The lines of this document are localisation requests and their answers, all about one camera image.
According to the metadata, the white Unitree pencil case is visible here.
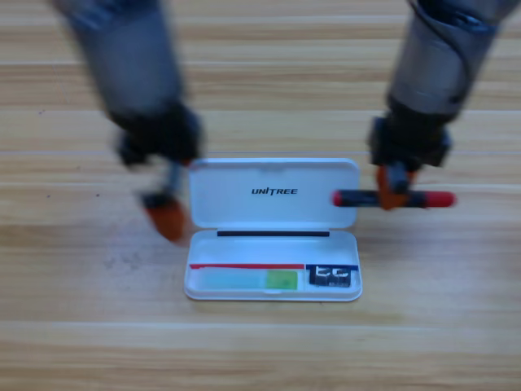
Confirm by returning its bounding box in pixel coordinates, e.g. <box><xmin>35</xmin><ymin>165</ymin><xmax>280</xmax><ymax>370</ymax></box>
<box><xmin>183</xmin><ymin>157</ymin><xmax>363</xmax><ymax>302</ymax></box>

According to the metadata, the red and black marker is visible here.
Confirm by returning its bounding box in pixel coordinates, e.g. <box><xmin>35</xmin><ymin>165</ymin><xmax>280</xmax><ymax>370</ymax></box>
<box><xmin>332</xmin><ymin>188</ymin><xmax>457</xmax><ymax>209</ymax></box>

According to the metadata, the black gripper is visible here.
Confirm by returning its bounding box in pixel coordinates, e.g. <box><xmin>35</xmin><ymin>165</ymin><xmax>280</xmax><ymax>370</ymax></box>
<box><xmin>109</xmin><ymin>101</ymin><xmax>204</xmax><ymax>246</ymax></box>
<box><xmin>368</xmin><ymin>106</ymin><xmax>453</xmax><ymax>212</ymax></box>

